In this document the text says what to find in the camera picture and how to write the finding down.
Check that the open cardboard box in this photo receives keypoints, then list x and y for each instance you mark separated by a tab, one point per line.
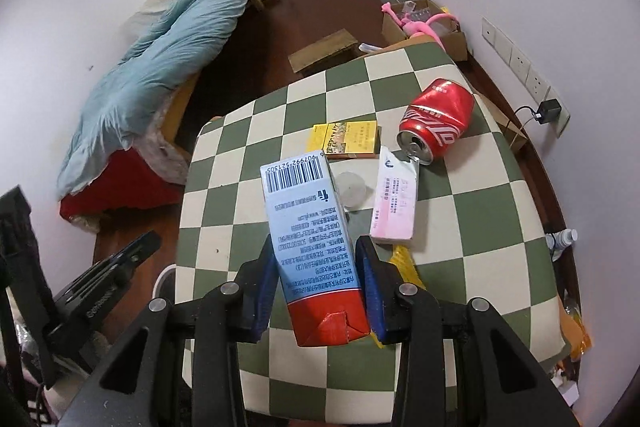
452	42

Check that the green white checkered tablecloth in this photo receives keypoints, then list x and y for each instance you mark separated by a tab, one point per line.
480	227

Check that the red soda can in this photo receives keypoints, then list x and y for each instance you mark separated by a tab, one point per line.
440	117

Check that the clear plastic bottle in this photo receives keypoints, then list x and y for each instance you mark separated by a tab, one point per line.
562	239

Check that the yellow plastic wrapper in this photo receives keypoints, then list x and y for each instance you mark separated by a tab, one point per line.
406	264

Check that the blue and red carton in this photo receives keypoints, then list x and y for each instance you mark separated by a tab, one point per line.
312	247

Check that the wooden bed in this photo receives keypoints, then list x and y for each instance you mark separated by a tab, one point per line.
175	107

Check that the pink plush toy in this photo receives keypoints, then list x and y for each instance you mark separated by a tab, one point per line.
425	27

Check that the pink and white box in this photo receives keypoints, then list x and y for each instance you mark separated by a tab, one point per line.
395	202

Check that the white wall socket panel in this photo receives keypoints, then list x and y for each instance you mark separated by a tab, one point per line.
520	62

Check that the clear plastic lid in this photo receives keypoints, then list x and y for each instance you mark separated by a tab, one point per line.
352	189

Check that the small wooden stool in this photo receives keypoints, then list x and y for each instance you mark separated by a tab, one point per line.
325	51

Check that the black power adapter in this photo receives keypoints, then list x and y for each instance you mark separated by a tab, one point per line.
549	112

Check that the red bed sheet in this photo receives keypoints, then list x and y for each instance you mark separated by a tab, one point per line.
125	192

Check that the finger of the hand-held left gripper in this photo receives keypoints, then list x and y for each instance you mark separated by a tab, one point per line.
135	252

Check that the yellow cigarette box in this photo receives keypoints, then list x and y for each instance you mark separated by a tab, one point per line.
347	138

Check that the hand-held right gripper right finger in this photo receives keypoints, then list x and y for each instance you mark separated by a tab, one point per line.
372	299

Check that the light blue duvet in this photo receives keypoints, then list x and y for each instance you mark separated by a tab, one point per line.
150	77

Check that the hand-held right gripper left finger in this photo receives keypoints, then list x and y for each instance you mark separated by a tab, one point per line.
262	289

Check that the yellow plastic bag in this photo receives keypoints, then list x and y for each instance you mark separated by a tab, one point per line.
575	332

